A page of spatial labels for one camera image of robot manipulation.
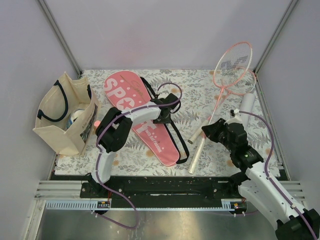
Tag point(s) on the cream canvas tote bag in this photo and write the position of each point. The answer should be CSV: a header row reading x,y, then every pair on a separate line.
x,y
65,97

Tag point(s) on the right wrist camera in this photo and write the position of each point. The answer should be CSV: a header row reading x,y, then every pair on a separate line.
x,y
236,117

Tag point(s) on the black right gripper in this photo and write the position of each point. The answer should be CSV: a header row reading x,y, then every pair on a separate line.
x,y
211,130

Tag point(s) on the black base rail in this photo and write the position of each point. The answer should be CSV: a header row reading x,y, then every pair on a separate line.
x,y
167,192

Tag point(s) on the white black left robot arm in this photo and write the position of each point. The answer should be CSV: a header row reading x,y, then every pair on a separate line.
x,y
113,131

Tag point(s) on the white shuttlecock tube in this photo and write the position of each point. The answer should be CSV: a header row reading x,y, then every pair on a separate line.
x,y
247,105

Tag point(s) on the pink racket cover bag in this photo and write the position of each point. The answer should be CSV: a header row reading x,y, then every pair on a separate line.
x,y
126,90

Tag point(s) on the white blue item in tote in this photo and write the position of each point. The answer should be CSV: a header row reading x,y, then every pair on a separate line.
x,y
73,117

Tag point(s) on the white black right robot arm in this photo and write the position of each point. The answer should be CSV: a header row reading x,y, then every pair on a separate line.
x,y
289,218

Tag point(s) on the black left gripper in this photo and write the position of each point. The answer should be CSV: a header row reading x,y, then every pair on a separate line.
x,y
166,120

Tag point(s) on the pink white racket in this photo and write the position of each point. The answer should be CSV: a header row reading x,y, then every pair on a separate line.
x,y
242,87

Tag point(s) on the peach drink bottle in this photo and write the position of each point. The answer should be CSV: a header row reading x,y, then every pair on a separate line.
x,y
96,124

